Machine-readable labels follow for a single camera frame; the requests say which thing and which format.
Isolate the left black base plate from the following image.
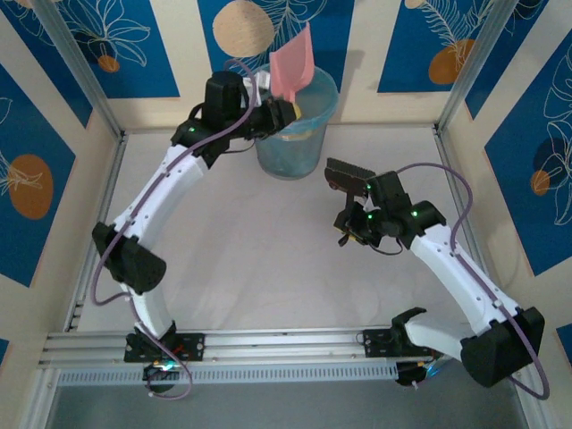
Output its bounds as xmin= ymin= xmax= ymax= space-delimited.
xmin=123 ymin=332 xmax=206 ymax=364

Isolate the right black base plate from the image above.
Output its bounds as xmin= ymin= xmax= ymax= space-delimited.
xmin=362 ymin=329 xmax=444 ymax=359

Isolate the grey slotted cable duct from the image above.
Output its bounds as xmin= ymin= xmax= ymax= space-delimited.
xmin=55 ymin=360 xmax=400 ymax=388

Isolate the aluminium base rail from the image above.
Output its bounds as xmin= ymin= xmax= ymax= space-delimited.
xmin=38 ymin=327 xmax=533 ymax=371

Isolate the pink plastic dustpan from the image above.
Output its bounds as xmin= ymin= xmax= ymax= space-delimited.
xmin=268 ymin=21 xmax=315 ymax=106

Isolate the aluminium frame post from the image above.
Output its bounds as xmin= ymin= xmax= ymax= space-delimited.
xmin=31 ymin=0 xmax=127 ymax=140
xmin=433 ymin=0 xmax=524 ymax=136

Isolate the bin with blue liner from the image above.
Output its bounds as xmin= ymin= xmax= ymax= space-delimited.
xmin=240 ymin=61 xmax=339 ymax=181

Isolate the purple cable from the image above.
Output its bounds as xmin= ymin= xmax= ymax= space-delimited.
xmin=396 ymin=163 xmax=551 ymax=400
xmin=91 ymin=59 xmax=261 ymax=400

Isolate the small black controller board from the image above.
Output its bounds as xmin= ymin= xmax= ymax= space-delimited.
xmin=141 ymin=360 xmax=187 ymax=395
xmin=395 ymin=359 xmax=442 ymax=391

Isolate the dark brown hand brush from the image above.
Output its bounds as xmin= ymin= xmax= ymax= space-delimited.
xmin=324 ymin=156 xmax=377 ymax=220

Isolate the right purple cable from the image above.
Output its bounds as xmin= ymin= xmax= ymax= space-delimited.
xmin=396 ymin=163 xmax=551 ymax=400

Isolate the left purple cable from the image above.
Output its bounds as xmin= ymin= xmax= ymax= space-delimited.
xmin=91 ymin=59 xmax=261 ymax=400

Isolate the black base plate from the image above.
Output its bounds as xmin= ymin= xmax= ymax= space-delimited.
xmin=123 ymin=332 xmax=206 ymax=364
xmin=362 ymin=329 xmax=444 ymax=359

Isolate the aluminium side rail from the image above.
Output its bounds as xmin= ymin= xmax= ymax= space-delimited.
xmin=432 ymin=127 xmax=509 ymax=325
xmin=63 ymin=133 xmax=130 ymax=332

